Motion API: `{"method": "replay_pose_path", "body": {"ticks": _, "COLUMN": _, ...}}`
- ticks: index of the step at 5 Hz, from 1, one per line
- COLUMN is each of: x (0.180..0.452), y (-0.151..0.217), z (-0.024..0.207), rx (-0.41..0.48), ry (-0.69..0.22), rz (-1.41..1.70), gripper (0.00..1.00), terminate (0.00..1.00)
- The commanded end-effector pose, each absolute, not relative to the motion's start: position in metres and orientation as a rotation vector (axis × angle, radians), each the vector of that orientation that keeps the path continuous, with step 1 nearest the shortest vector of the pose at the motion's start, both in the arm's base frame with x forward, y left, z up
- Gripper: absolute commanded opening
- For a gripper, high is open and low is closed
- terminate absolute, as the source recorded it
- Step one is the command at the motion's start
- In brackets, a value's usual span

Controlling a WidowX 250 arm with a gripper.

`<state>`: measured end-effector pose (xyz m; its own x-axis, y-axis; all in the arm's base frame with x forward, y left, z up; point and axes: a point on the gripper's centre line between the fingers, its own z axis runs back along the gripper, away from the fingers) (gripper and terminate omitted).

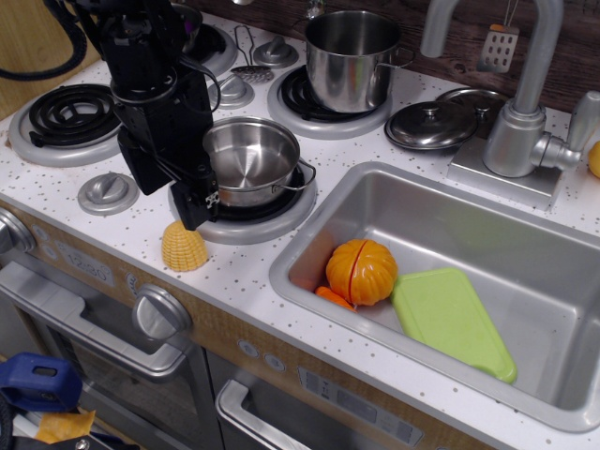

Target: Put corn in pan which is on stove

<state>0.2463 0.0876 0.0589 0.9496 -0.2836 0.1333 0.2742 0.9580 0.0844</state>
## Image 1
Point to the yellow toy lemon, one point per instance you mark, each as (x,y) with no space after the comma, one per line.
(594,160)

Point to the back stove knob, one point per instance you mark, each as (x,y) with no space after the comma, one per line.
(276,53)

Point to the left oven door handle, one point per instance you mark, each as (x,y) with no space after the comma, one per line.
(63,311)

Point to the steel bowl back left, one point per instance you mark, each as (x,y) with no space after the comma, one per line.
(186,41)

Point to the stove burner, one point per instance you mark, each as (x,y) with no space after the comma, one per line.
(214,49)
(70,126)
(291,103)
(245,226)

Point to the green plastic cutting board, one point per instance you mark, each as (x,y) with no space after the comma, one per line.
(441,309)

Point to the orange toy pumpkin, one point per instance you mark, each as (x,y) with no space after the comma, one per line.
(362,271)

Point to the right oven door handle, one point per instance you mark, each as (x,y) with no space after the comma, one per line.
(230,407)

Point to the back left stove burner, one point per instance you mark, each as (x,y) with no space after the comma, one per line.
(214,49)

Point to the back right stove burner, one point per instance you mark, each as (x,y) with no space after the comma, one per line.
(291,103)

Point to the orange toy slice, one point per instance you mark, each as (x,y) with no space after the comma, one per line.
(329,295)

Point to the hanging slotted spatula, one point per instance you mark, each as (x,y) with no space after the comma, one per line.
(500,43)

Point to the left edge oven knob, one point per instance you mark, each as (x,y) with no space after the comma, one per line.
(14,235)

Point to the yellow toy corn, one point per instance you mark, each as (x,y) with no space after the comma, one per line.
(183,250)

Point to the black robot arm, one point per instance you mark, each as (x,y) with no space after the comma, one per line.
(128,35)

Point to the metal masher utensil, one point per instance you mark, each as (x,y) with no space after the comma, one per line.
(249,72)

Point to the front left stove burner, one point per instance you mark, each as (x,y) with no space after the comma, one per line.
(70,126)

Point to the front left stove knob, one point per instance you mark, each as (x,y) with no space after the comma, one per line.
(108,194)

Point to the large oven dial knob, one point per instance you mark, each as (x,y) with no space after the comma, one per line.
(158,314)

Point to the stove knob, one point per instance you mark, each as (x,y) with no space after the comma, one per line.
(231,93)
(108,194)
(276,53)

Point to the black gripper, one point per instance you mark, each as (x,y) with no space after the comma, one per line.
(163,120)

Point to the silver sink basin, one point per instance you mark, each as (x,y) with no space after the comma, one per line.
(538,280)

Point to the small steel pan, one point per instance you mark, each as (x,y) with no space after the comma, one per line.
(255,161)

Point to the front right stove burner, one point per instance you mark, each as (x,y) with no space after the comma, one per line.
(245,226)

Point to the oven door handle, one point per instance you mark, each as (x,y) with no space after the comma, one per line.
(230,407)
(63,311)

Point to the middle stove knob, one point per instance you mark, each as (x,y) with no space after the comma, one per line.
(231,93)

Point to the tall steel pot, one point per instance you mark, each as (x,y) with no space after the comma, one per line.
(352,56)

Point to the silver toy faucet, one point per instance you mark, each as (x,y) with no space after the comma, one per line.
(521,161)

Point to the dark steel pot lid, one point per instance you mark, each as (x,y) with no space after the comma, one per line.
(431,125)

